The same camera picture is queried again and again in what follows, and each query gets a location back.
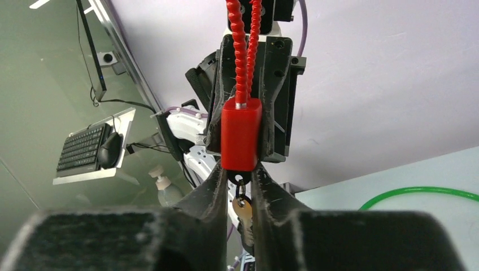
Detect green cable lock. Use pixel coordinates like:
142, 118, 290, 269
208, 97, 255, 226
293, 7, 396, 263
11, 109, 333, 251
358, 186, 479, 212

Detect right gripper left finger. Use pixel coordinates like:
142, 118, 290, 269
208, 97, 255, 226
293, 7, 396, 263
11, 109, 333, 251
1, 165, 227, 270

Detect left aluminium frame post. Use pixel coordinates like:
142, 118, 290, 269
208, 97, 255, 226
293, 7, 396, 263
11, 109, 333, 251
89, 1, 162, 113

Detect black computer keyboard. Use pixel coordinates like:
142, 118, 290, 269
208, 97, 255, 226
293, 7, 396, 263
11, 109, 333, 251
56, 123, 112, 177

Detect grey spray bottle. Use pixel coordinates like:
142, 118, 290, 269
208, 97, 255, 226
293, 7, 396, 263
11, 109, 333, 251
149, 165, 185, 207

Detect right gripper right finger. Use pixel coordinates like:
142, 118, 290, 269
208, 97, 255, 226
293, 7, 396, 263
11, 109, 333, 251
251, 163, 465, 270

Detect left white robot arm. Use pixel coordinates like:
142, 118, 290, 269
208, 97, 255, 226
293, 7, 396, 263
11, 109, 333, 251
163, 35, 307, 270

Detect black computer mouse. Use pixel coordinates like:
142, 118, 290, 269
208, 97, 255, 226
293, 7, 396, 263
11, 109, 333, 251
97, 132, 123, 169

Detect red cable lock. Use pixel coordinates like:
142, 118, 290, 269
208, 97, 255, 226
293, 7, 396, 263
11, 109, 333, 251
221, 1, 262, 172

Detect keys of red lock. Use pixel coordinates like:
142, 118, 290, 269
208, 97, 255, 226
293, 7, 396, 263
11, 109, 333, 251
227, 170, 254, 247

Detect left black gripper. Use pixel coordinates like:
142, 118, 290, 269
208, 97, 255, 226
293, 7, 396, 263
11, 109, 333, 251
206, 34, 306, 163

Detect black monitor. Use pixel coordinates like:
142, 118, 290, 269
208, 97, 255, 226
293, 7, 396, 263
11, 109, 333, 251
76, 0, 107, 103

